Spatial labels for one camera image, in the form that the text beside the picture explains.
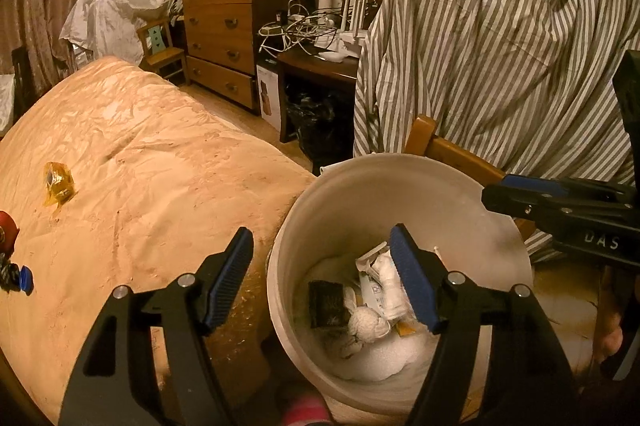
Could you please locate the black trash bag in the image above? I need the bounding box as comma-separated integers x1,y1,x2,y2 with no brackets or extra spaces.
286,88,359,175

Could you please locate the dark wooden chair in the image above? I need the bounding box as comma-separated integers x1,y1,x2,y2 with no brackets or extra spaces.
11,46,39,123

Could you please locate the dark striped sock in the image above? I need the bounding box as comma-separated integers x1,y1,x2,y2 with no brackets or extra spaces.
0,251,23,295

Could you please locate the red ball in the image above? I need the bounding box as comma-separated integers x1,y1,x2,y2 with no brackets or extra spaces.
0,209,20,253

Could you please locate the tangle of white cables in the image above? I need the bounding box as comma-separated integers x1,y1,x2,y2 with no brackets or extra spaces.
256,0,352,53

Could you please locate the small wooden child chair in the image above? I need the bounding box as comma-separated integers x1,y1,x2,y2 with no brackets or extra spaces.
136,17,189,86

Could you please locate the white plastic bucket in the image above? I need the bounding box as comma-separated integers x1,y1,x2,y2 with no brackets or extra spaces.
266,151,535,418

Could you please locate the white sheet covered furniture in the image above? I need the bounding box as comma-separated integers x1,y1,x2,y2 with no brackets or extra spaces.
59,0,212,63

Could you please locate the person's right hand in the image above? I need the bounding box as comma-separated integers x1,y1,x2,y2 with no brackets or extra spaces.
594,265,627,358

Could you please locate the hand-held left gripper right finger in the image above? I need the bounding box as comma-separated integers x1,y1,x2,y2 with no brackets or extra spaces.
389,223,582,426

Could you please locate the dark wooden desk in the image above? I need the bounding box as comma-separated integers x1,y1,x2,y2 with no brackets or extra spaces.
276,48,362,145

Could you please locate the light wooden chair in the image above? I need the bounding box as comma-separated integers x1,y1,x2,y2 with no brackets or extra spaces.
404,113,537,243

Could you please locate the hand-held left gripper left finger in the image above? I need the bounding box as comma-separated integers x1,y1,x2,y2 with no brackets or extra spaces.
57,226,256,426

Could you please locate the grey striped shirt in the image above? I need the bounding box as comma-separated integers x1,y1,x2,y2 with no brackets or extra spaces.
352,0,640,263

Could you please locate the wooden dresser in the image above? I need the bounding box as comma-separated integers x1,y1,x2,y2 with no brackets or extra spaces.
179,0,297,110

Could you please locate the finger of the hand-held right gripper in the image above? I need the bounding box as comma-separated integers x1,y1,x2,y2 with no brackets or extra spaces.
500,173,637,203
481,185,640,233

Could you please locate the white printed carton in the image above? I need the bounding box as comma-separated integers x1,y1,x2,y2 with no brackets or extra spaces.
255,60,282,133

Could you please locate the black square packet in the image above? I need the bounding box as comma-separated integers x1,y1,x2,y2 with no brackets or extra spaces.
307,279,352,330

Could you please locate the white router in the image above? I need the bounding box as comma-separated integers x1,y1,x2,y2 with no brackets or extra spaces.
338,0,372,58

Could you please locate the tan blanket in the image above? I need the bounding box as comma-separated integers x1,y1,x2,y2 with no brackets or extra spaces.
0,58,322,423

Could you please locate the yellow snack wrapper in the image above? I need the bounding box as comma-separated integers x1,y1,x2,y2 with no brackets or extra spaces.
42,161,76,208

